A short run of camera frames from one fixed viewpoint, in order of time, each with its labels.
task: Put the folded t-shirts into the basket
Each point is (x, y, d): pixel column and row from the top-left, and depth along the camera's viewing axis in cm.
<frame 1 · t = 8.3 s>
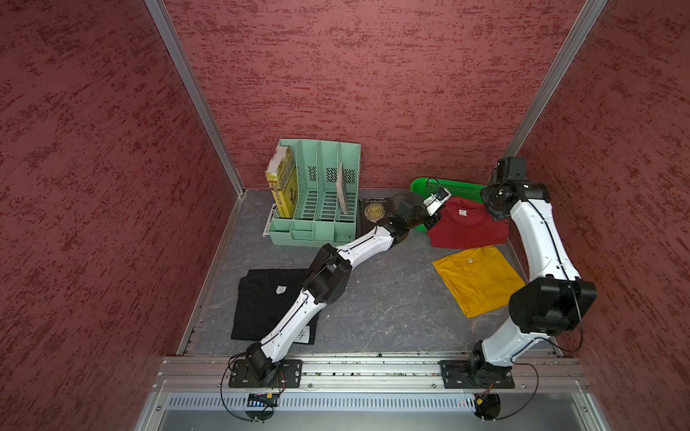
left hand: (441, 205, 90), fingers closed
right hand: (483, 202, 83), fingers closed
red folded t-shirt: (466, 223, 88), point 19 cm above the table
yellow folded t-shirt: (482, 279, 94), point 2 cm above the table
black folded t-shirt: (265, 298, 91), on the table
green plastic basket: (424, 187, 116), point 7 cm above the table
yellow book in organizer: (282, 180, 97), point 22 cm above the table
thin grey book in organizer: (340, 189, 102), point 16 cm above the table
black book with gold cover: (370, 210, 113), point 3 cm above the table
paper under organizer: (272, 214, 113), on the table

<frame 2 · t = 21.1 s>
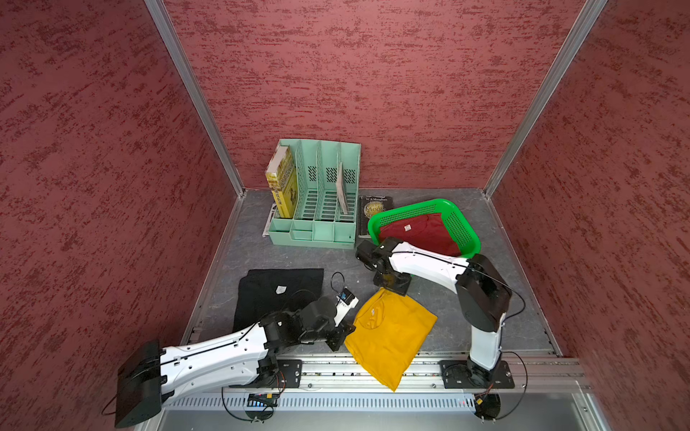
left hand: (350, 334, 75), fingers closed
right hand: (392, 291, 87), fingers open
red folded t-shirt: (427, 231, 106), point 3 cm above the table
yellow folded t-shirt: (389, 331, 83), on the table
green plastic basket: (467, 243, 99), point 5 cm above the table
the other named things where they were.

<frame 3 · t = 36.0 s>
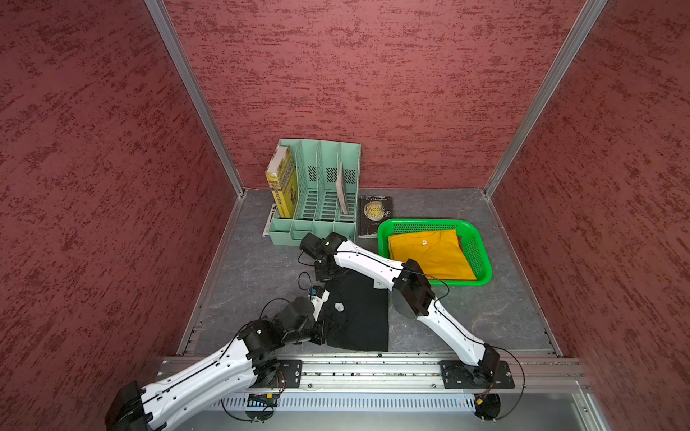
left hand: (333, 332, 78), fingers closed
right hand: (329, 281, 93), fingers closed
yellow folded t-shirt: (437, 253, 99), point 3 cm above the table
black folded t-shirt: (356, 314, 83), point 4 cm above the table
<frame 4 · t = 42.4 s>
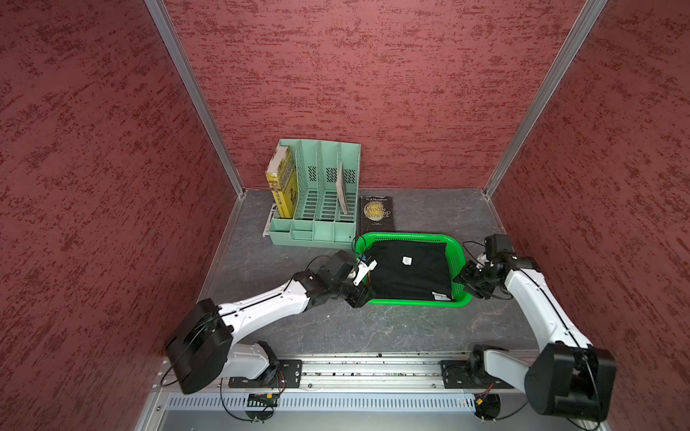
left hand: (365, 295, 80), fingers open
right hand: (456, 285, 82), fingers open
black folded t-shirt: (410, 269, 92), point 5 cm above the table
green plastic basket: (458, 292, 87), point 5 cm above the table
